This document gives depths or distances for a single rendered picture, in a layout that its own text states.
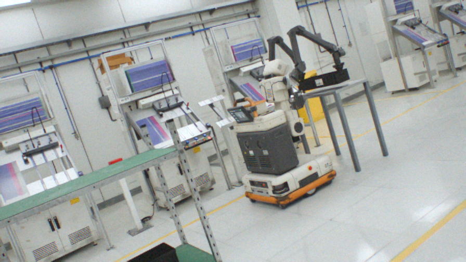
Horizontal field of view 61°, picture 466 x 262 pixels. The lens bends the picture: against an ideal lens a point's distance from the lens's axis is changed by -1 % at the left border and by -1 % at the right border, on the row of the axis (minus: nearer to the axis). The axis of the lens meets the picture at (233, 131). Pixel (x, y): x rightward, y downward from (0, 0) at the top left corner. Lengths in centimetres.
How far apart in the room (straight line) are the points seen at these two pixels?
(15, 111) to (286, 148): 266
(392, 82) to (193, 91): 371
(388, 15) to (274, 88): 453
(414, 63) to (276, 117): 464
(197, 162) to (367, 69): 552
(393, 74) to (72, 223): 596
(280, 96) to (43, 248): 271
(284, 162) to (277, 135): 24
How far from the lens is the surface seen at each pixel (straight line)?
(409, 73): 771
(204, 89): 667
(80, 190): 181
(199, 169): 472
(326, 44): 387
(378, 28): 788
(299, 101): 374
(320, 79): 401
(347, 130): 381
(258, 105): 350
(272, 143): 336
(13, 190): 409
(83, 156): 599
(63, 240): 438
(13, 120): 441
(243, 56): 534
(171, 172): 458
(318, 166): 362
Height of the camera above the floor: 119
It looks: 7 degrees down
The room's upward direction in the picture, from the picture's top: 18 degrees counter-clockwise
